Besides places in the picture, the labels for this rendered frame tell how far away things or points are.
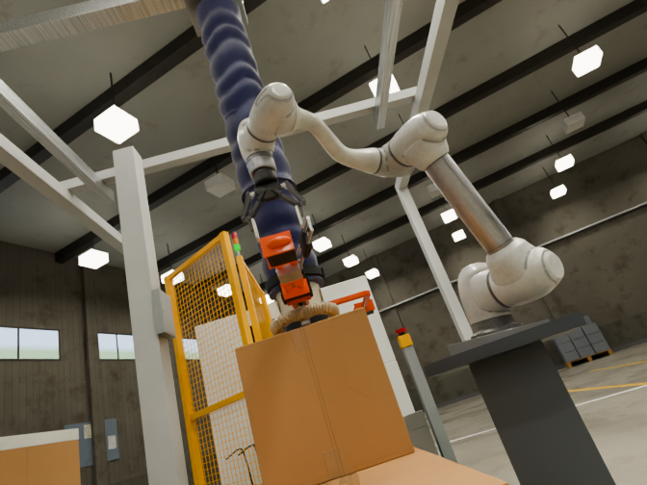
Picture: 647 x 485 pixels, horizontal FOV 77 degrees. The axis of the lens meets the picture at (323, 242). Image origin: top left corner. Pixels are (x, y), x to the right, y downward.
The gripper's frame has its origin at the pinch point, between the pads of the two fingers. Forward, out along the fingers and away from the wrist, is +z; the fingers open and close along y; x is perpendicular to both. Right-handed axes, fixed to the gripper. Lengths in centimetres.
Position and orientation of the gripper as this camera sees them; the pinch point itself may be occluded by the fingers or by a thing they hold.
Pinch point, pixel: (279, 230)
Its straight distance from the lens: 121.6
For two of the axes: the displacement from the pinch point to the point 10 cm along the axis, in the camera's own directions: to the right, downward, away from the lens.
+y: -9.6, 2.9, -0.6
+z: 2.9, 8.7, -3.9
